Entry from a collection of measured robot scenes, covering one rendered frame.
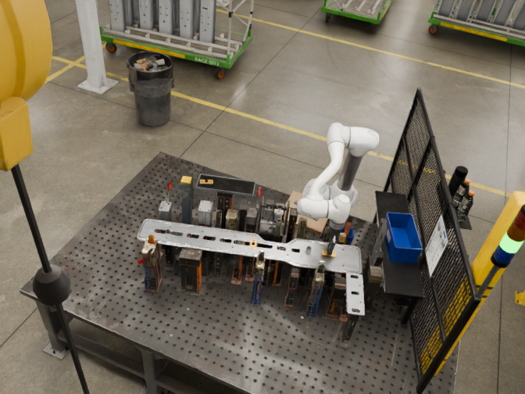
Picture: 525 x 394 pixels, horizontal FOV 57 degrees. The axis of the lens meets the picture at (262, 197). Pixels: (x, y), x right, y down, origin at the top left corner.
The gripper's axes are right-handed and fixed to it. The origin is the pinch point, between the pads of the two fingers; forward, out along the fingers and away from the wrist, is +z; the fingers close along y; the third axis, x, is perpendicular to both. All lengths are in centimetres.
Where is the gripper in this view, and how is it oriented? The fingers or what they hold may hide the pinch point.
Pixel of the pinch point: (330, 248)
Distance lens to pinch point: 298.4
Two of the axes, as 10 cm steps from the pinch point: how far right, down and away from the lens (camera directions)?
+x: 9.9, 1.4, -0.2
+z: -0.9, 7.5, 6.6
